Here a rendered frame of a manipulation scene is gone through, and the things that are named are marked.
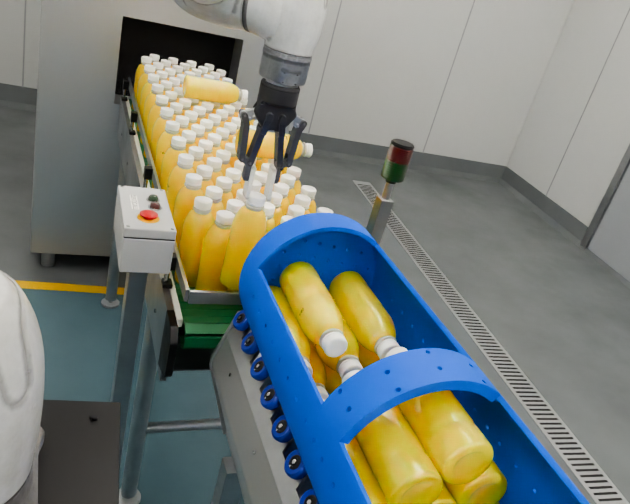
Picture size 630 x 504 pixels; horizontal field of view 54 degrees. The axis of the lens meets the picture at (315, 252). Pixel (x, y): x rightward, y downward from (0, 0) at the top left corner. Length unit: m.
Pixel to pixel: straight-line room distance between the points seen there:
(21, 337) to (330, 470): 0.39
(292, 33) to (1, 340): 0.74
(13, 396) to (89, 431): 0.25
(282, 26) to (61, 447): 0.74
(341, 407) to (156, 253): 0.60
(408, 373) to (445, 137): 5.32
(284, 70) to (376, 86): 4.49
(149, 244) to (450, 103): 4.91
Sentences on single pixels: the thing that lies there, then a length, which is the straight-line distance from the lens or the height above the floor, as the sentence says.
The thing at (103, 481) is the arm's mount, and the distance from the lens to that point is 0.80.
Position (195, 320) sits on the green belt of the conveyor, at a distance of 1.35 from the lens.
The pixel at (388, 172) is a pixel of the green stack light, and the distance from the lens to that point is 1.64.
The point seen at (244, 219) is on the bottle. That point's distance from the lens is 1.25.
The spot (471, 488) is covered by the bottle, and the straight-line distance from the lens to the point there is 0.84.
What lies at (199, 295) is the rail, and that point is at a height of 0.97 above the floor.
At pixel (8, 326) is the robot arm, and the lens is 0.59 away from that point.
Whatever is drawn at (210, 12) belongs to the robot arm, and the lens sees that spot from 1.17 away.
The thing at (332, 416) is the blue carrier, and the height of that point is 1.15.
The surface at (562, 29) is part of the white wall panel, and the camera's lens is 6.33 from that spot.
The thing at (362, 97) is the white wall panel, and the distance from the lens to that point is 5.60.
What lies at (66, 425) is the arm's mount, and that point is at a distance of 0.86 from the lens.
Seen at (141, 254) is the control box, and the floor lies 1.04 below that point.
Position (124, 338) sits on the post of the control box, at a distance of 1.48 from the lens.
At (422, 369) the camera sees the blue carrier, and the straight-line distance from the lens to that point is 0.80.
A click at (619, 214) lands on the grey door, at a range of 5.27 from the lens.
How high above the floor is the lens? 1.67
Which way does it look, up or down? 26 degrees down
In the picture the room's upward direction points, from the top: 16 degrees clockwise
